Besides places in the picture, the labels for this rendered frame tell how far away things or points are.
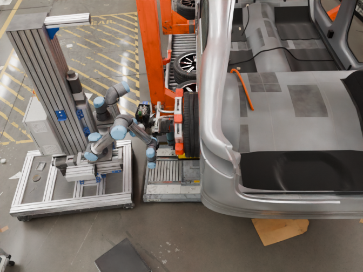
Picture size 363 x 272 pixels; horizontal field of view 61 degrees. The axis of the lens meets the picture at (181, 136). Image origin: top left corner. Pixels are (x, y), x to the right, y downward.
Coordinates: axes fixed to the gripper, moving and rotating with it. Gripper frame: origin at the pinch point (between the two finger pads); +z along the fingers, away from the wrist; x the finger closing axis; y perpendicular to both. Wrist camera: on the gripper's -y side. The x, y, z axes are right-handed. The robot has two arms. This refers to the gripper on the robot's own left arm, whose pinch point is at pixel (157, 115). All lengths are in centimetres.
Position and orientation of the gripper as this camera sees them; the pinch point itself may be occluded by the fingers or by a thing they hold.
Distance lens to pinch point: 326.4
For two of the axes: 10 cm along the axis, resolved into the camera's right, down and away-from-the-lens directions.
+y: 0.4, 6.8, 7.3
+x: 6.9, 5.1, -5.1
